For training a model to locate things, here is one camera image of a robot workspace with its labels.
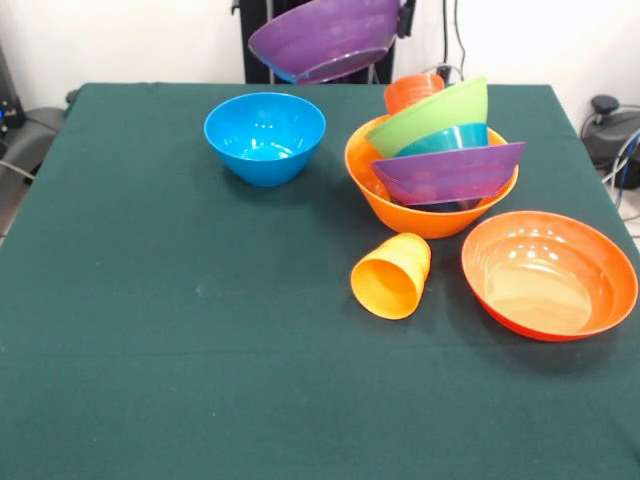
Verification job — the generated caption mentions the tangled floor cables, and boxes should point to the tangled floor cables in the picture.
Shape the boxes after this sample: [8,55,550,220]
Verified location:
[599,127,640,211]

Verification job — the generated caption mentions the small translucent blue bowl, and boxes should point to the small translucent blue bowl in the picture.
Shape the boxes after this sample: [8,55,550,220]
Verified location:
[394,122,489,159]
[394,197,482,214]

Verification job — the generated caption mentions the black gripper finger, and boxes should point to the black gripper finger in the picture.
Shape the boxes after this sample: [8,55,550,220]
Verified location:
[397,0,418,41]

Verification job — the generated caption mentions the purple bowl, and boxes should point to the purple bowl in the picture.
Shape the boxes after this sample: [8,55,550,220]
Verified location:
[370,141,527,207]
[248,0,404,86]

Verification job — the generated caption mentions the orange cup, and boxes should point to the orange cup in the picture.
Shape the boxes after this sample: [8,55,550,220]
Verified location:
[350,232,432,320]

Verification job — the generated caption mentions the dark green tablecloth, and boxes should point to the dark green tablecloth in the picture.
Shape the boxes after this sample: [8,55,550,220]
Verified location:
[0,82,640,480]

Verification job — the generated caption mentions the red cup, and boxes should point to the red cup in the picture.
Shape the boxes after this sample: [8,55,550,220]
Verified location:
[383,72,446,115]

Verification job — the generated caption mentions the red shallow bowl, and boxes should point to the red shallow bowl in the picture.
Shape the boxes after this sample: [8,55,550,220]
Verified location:
[460,210,640,343]

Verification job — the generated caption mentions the large orange bowl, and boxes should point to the large orange bowl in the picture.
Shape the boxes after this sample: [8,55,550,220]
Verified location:
[344,114,520,240]

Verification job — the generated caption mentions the green bowl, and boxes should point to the green bowl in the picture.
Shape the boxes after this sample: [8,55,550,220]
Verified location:
[367,75,489,159]

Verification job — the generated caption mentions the black equipment box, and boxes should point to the black equipment box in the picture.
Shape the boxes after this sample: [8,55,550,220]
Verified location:
[0,44,26,134]

